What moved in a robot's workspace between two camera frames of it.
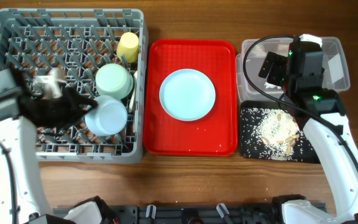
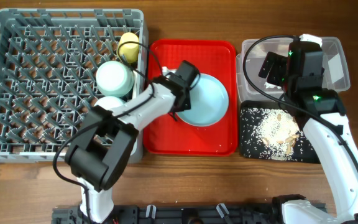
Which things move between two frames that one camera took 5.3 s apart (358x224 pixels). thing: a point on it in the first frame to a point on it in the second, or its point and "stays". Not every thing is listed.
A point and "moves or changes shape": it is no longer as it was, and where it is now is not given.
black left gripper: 73,99 to 186,102
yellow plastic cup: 128,46 stays
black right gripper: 279,64 stays
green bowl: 113,79 stays
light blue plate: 188,94 moves or changes shape
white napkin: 268,85 stays
